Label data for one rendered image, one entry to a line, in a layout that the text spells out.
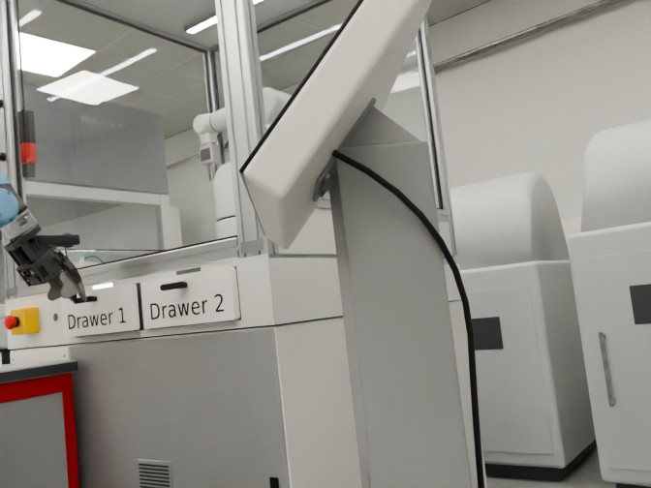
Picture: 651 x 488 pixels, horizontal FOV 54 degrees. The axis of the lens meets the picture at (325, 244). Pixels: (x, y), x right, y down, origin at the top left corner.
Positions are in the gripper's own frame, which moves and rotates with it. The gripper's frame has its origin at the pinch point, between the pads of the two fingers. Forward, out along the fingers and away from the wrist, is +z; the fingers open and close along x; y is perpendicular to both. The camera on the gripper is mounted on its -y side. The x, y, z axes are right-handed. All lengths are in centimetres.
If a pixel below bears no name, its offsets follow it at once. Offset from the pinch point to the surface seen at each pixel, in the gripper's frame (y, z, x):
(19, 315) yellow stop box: -0.3, 3.1, -31.3
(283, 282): -7, 9, 55
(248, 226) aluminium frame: -11, -4, 51
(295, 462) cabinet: 15, 37, 55
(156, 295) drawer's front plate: -2.6, 4.7, 22.2
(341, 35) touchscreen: 23, -37, 107
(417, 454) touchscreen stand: 35, 9, 100
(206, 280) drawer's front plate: -3.6, 3.3, 38.8
